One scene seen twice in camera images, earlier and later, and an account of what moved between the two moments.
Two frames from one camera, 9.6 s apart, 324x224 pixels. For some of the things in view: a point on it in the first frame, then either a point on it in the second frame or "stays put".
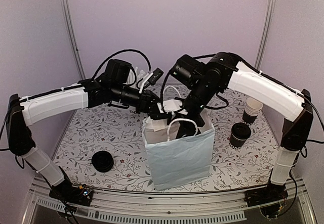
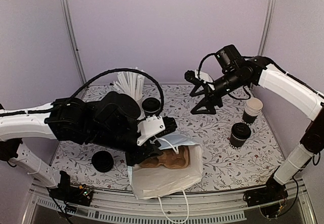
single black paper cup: [236, 142] stays put
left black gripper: [145, 104] -> [144, 154]
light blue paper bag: [177, 162] -> [149, 183]
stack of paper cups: [253, 107] stays put
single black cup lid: [241, 131] stays put
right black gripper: [185, 127] -> [209, 94]
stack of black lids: [102, 161] stays put
